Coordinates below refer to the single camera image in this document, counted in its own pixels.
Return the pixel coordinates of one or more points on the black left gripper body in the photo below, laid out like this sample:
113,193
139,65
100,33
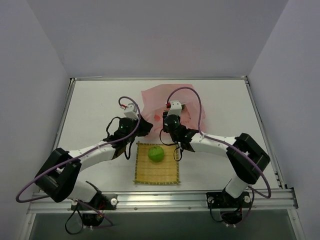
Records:
142,124

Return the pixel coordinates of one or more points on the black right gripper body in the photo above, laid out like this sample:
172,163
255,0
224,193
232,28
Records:
165,117

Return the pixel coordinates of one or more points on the green fake guava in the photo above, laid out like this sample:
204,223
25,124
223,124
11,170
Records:
156,154

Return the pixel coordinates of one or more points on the pink plastic bag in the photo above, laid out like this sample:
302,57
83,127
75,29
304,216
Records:
155,100

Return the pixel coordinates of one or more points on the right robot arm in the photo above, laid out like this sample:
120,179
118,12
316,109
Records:
247,158

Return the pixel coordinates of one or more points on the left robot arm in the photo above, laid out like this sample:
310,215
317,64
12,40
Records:
58,177

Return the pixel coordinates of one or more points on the woven bamboo mat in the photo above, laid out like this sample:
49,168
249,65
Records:
160,173

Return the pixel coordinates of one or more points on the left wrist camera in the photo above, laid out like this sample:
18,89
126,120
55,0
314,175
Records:
131,111

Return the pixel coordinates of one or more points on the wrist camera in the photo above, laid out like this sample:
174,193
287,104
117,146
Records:
131,111
174,108

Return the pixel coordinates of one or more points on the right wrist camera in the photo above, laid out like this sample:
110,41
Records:
174,108

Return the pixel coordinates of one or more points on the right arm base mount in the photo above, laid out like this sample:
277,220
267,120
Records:
223,208

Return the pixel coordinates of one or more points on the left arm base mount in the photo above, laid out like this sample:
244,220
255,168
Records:
91,213

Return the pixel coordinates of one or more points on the aluminium table frame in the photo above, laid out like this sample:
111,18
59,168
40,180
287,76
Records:
176,212

